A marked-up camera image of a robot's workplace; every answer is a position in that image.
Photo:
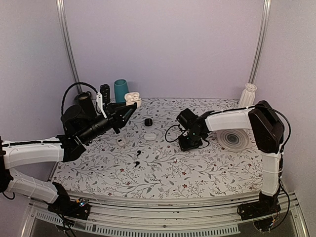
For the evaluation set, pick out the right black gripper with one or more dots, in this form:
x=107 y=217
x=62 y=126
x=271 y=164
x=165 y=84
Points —
x=184 y=146

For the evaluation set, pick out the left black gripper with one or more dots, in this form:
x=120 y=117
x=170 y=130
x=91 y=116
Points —
x=115 y=116

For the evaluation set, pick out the beige earbud charging case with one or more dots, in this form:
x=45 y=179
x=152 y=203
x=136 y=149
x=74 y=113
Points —
x=132 y=98

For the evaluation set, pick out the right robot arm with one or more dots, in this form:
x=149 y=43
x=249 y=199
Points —
x=266 y=126

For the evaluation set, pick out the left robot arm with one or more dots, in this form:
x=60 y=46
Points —
x=80 y=130

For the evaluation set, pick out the black round earbud case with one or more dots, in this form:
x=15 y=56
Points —
x=148 y=122

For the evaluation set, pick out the small white earbud case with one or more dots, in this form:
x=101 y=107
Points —
x=120 y=142

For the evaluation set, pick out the white oval earbud case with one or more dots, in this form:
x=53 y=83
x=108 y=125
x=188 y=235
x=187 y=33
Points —
x=150 y=136

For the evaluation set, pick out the teal cylindrical cup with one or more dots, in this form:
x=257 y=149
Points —
x=121 y=88

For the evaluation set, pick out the grey spiral ceramic plate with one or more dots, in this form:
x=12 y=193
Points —
x=234 y=140

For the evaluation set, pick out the black cylindrical cup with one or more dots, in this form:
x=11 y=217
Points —
x=85 y=101

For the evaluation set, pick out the floral patterned table mat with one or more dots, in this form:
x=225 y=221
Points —
x=164 y=172

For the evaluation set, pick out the white pleated vase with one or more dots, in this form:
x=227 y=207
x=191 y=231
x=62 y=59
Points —
x=247 y=96

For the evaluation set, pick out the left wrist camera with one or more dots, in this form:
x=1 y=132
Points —
x=103 y=98

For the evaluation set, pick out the front aluminium rail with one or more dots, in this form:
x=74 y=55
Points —
x=197 y=217

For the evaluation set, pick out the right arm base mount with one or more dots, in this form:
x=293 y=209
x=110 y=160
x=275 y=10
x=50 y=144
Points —
x=256 y=209

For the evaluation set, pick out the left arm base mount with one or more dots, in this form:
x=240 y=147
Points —
x=66 y=207

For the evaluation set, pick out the left aluminium frame post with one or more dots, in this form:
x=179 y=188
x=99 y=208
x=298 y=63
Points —
x=66 y=38

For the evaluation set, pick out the aluminium frame post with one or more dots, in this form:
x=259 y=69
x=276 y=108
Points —
x=66 y=38
x=260 y=41

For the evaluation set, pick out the right aluminium frame post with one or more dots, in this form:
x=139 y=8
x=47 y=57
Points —
x=260 y=41

